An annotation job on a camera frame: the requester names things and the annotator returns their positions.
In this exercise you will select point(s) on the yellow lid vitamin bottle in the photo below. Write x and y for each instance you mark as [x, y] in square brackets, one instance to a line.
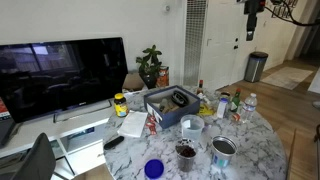
[120, 106]

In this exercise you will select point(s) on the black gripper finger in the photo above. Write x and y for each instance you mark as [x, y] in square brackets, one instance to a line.
[251, 25]

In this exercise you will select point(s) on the white panel door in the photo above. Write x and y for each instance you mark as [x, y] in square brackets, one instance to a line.
[220, 60]

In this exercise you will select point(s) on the beige floor rug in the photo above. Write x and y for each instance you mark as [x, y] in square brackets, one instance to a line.
[286, 77]

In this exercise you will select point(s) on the blue shoe box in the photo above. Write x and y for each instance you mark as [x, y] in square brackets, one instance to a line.
[173, 116]

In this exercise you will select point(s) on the dark grey chair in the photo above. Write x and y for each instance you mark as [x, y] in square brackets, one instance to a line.
[36, 163]

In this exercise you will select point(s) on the white wall thermostat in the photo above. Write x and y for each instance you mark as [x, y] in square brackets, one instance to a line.
[166, 8]

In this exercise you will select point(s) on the red cap hot sauce bottle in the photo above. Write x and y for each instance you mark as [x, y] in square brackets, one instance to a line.
[200, 89]

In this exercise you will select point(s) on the steel trash can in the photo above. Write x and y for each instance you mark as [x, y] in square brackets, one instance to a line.
[255, 68]

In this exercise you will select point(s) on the black flat screen television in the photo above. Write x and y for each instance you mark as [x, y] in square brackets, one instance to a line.
[66, 76]

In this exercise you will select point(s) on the clear plastic water bottle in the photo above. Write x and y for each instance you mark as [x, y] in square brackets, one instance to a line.
[249, 108]

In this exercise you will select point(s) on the red ketchup packets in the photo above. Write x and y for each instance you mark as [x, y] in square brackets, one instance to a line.
[151, 126]

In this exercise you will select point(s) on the white wall heater grille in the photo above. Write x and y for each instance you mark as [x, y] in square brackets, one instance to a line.
[195, 40]

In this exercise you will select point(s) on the white television stand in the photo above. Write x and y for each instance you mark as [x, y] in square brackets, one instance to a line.
[43, 126]

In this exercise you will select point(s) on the white bottle blue cap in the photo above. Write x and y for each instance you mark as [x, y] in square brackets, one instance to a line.
[222, 110]

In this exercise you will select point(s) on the black pouch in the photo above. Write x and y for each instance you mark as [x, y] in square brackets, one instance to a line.
[180, 98]

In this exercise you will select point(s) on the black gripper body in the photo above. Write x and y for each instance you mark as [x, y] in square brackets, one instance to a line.
[255, 6]

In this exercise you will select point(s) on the green potted plant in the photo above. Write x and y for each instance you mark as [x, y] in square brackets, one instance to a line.
[150, 65]

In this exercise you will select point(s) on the silver metal cup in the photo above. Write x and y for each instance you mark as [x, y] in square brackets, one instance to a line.
[221, 158]

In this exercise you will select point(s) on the small white bottle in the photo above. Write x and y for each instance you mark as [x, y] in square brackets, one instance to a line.
[163, 104]

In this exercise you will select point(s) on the small plastic cup dark contents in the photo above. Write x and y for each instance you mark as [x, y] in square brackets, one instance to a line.
[185, 161]

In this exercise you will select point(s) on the green glass sauce bottle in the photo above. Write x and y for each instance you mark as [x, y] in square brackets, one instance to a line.
[235, 103]

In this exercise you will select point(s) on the black remote control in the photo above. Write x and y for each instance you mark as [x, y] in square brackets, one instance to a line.
[113, 142]

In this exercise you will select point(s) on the blue round lid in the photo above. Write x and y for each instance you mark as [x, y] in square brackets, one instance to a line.
[154, 169]

